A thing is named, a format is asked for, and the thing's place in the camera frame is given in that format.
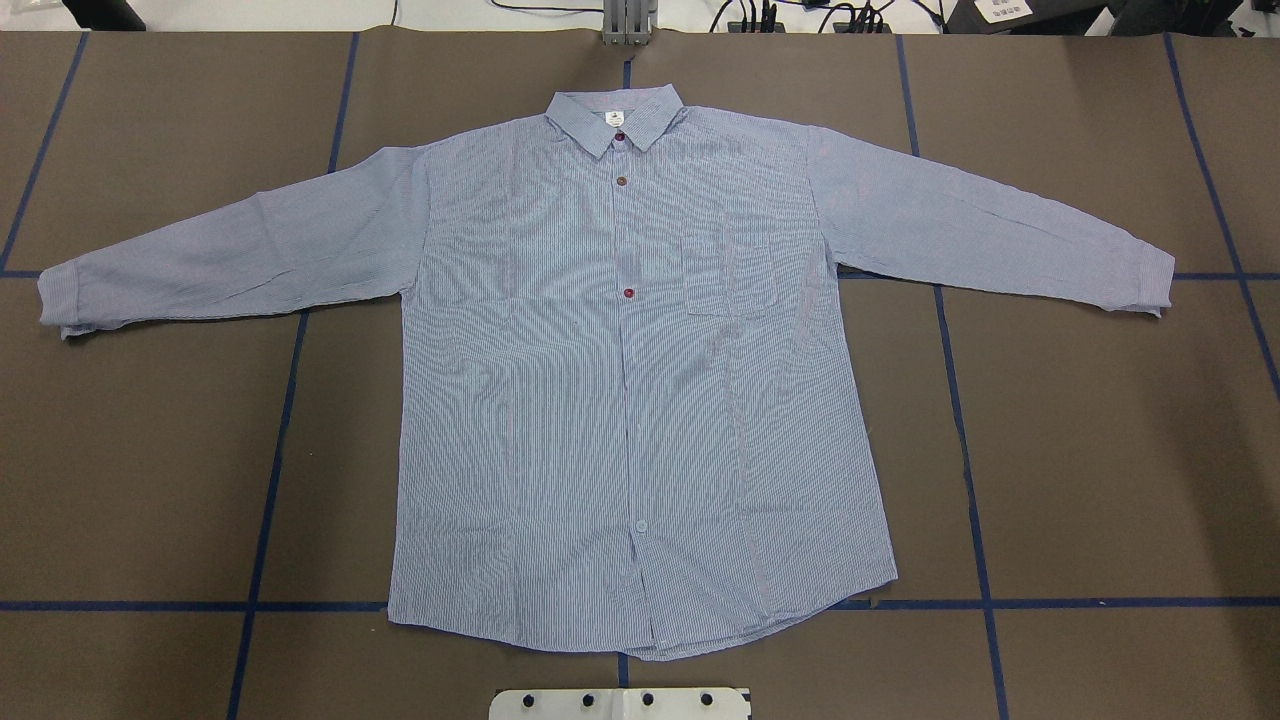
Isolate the light blue striped shirt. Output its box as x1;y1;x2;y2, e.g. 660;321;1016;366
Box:
37;86;1175;661

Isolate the brown paper table cover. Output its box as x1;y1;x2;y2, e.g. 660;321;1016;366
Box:
3;26;1277;719

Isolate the grey aluminium frame post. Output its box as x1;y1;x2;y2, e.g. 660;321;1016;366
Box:
602;0;657;46

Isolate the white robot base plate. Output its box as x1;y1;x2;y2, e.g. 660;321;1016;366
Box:
488;687;753;719

